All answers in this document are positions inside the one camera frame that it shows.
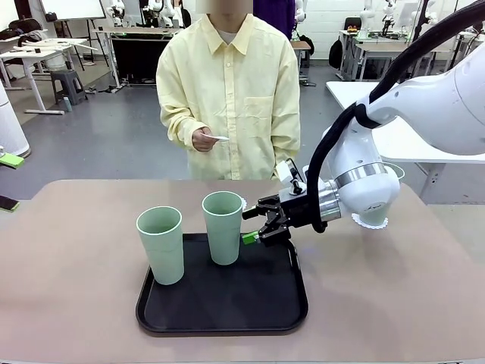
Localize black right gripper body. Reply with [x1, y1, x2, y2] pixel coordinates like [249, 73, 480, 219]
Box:
[278, 190, 320, 231]

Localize person's left forearm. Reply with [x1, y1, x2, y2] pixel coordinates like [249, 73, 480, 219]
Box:
[271, 113, 302, 181]

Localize person's right forearm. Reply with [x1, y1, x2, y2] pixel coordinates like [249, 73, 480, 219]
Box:
[166, 109, 209, 147]

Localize person's right hand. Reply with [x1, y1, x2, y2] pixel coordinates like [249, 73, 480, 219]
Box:
[191, 127, 214, 153]

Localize black plastic tray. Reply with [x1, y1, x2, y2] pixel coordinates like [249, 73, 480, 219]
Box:
[135, 232, 309, 337]

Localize person in yellow shirt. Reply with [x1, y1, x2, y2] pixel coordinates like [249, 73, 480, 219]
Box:
[155, 0, 302, 181]

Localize white side table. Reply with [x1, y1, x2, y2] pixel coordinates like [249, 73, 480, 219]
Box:
[325, 80, 485, 206]

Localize black backpack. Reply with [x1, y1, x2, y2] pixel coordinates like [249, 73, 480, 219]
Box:
[328, 37, 344, 70]

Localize grey lab desk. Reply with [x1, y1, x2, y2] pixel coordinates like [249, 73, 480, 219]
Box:
[339, 28, 485, 83]

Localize person in purple clothes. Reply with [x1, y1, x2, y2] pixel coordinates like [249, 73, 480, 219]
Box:
[252, 0, 296, 41]

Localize dark panel desk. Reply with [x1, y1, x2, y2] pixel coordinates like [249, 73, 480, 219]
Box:
[92, 26, 179, 89]

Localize grey plastic stool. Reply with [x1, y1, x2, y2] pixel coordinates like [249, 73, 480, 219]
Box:
[50, 69, 89, 106]

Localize white air purifier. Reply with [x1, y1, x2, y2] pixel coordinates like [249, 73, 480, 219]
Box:
[0, 81, 31, 158]

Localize white desk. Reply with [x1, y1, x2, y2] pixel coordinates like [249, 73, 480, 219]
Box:
[0, 37, 99, 115]

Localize whiteboard on easel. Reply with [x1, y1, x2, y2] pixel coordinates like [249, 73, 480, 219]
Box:
[37, 0, 108, 73]

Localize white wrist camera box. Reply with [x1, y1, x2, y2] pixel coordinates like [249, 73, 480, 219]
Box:
[275, 158, 305, 196]

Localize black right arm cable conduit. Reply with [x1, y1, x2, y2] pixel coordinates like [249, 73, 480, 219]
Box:
[305, 17, 485, 234]

